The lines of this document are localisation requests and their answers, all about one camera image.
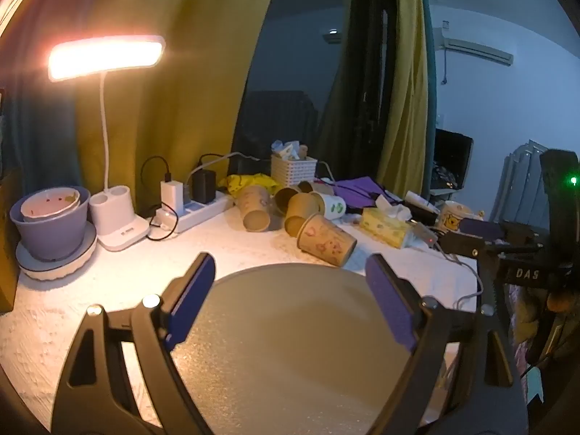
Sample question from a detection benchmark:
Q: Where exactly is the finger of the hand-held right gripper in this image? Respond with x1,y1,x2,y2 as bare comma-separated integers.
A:
436,232,489,259
459,219,505,240

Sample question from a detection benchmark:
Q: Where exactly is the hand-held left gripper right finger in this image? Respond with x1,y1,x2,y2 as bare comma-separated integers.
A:
365,254,529,435

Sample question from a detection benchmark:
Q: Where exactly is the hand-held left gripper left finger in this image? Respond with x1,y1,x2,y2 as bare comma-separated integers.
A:
51,252,216,435

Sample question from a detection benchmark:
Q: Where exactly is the brown printed paper cup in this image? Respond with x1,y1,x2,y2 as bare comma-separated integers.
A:
297,213,359,267

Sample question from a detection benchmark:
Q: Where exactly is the white cup with green print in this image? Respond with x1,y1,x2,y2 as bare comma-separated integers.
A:
310,190,348,219

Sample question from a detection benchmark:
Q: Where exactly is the white mug with yellow bear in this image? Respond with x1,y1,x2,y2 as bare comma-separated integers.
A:
437,200,475,233

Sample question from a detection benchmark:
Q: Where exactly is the white tube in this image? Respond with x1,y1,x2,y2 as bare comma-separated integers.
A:
404,190,441,215

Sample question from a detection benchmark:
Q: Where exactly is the grey radiator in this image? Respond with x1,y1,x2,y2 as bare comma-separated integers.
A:
489,142,550,228

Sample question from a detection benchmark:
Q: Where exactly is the yellow tissue box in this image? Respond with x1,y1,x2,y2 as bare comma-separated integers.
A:
360,195,416,250

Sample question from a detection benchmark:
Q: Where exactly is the black monitor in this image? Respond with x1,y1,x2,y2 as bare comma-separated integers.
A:
430,128,475,191

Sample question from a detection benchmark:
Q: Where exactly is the white power strip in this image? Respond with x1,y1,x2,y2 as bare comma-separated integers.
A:
152,190,235,233

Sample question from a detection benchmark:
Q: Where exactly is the white desk lamp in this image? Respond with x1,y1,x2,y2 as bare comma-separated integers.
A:
47,35,166,251

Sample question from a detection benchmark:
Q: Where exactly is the round grey mat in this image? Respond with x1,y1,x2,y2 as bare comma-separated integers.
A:
170,263,459,435

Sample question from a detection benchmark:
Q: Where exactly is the white charger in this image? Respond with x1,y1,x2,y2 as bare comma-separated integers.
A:
160,180,186,212

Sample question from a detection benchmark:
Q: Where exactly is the black power adapter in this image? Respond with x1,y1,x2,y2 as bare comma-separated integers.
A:
191,170,217,205

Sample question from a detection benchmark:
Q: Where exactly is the purple cloth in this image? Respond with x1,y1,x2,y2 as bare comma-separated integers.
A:
332,175,396,210

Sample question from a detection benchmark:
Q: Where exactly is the yellow plastic bag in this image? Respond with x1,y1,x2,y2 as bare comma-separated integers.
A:
216,173,282,196

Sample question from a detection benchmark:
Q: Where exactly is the white round plate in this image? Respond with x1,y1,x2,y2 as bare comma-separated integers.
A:
16,223,99,282

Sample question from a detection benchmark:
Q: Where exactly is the yellow curtain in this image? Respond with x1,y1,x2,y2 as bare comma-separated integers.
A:
377,0,431,196
68,0,285,220

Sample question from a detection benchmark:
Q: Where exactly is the purple bowl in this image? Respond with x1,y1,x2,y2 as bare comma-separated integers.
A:
10,185,90,262

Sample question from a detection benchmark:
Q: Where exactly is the white woven basket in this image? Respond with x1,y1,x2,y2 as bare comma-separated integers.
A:
270,153,318,188

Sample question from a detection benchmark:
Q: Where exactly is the white bowl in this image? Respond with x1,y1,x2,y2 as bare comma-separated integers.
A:
20,187,82,223

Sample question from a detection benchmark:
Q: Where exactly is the white air conditioner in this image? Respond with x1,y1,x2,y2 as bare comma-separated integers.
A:
432,27,515,67

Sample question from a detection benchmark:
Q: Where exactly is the white cable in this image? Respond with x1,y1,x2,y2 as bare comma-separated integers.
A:
434,241,484,312

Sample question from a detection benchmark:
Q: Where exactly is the black cable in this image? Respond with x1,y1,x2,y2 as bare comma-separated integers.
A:
140,155,178,242

